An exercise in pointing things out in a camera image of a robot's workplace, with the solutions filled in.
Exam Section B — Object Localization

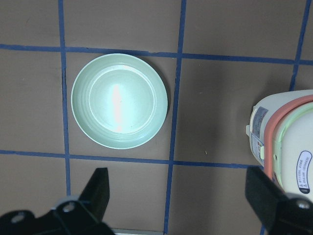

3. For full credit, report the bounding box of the white orange rice cooker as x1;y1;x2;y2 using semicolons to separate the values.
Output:
246;90;313;199

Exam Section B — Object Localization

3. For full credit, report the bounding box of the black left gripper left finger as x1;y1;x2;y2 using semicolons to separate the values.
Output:
0;167;113;235

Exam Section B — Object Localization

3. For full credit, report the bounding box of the light green plate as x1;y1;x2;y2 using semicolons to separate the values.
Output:
71;53;168;149

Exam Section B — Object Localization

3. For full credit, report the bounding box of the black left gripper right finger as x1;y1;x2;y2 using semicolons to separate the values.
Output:
245;166;313;235

